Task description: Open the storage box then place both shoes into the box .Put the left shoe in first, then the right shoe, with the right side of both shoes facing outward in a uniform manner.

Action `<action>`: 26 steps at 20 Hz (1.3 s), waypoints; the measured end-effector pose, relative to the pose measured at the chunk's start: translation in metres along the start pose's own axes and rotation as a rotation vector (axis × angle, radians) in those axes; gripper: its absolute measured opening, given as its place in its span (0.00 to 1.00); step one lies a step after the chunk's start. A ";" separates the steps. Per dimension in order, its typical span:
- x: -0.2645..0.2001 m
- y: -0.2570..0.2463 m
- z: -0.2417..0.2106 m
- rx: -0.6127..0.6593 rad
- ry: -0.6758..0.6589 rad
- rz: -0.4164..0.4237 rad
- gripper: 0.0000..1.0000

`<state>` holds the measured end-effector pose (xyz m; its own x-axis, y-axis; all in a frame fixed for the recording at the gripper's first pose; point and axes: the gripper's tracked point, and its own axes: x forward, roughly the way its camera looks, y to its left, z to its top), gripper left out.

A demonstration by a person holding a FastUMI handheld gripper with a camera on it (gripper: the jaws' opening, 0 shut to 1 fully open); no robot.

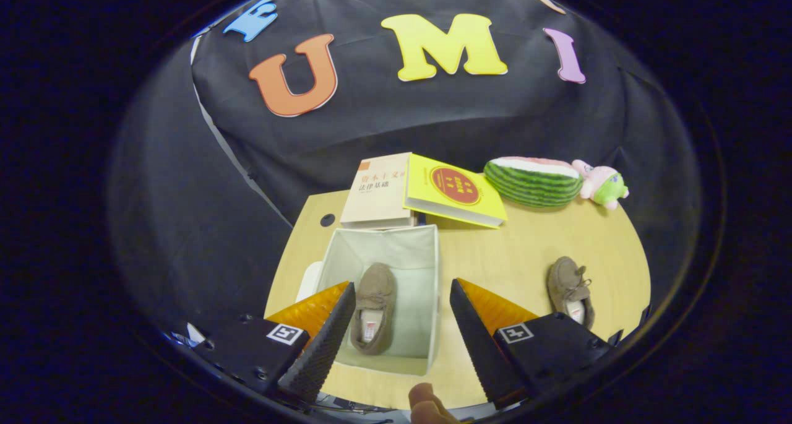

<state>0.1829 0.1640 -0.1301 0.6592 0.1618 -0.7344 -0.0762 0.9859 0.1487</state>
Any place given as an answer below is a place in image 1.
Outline pink and green plush toy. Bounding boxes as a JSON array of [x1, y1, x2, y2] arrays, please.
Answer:
[[572, 159, 630, 210]]

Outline watermelon slice plush toy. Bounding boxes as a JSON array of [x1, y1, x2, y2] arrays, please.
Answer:
[[483, 157, 583, 209]]

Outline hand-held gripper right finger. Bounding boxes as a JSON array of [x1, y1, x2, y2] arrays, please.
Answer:
[[450, 278, 624, 409]]

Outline yellow book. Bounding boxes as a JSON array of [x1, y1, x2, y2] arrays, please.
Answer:
[[403, 153, 508, 229]]

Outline brown felt shoe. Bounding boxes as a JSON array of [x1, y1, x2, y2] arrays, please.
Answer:
[[350, 262, 397, 355], [546, 256, 596, 330]]

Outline white fabric storage box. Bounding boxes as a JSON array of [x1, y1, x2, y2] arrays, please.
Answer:
[[314, 224, 441, 376]]

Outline black backdrop cloth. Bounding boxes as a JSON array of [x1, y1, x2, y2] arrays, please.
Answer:
[[105, 0, 700, 338]]

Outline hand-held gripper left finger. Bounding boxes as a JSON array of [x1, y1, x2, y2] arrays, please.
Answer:
[[197, 282, 357, 403]]

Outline beige book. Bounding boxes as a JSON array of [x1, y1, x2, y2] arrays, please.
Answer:
[[340, 152, 416, 230]]

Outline shiny blue packet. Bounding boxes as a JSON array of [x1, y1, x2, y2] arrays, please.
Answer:
[[170, 324, 206, 348]]

